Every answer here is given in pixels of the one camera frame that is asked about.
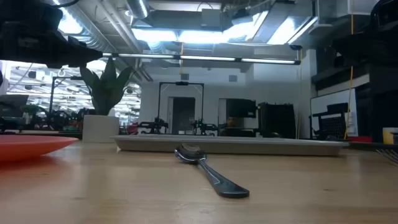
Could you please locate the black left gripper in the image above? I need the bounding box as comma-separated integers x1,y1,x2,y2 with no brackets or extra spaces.
0,0,104,69

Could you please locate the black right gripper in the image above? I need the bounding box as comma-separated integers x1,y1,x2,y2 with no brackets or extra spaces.
331,0,398,65

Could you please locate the orange plastic plate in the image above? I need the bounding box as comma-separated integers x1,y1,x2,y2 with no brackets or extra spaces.
0,134,79,163

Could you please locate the grey rectangular tray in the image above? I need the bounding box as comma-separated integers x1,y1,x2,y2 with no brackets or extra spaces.
110,134,350,157

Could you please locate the dark metal spoon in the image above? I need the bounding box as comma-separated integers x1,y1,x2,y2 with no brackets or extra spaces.
174,144,251,199

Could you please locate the green leafy plant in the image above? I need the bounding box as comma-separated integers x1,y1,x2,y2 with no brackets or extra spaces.
79,56,134,116

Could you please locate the white plant pot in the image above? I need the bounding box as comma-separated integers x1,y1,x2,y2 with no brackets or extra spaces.
81,114,121,144

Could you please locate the white whiteboard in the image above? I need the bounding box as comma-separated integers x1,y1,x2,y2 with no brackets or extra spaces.
310,88,359,138

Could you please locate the black mesh chair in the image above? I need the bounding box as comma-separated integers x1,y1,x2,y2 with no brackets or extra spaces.
308,102,349,141

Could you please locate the yellow container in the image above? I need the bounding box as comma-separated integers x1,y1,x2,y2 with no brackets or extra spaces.
382,127,398,145

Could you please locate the long ceiling light bar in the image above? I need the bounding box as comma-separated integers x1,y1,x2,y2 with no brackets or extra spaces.
101,52,302,66

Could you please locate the black cabinet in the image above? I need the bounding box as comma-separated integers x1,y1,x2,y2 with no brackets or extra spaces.
257,101,297,139

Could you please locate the black monitor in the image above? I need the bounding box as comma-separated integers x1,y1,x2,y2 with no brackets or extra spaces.
226,98,257,119

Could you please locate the person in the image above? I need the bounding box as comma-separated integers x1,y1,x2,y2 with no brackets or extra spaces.
221,116,247,137

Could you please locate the black robot station frame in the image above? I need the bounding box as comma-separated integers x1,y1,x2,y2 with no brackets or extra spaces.
138,81,218,136

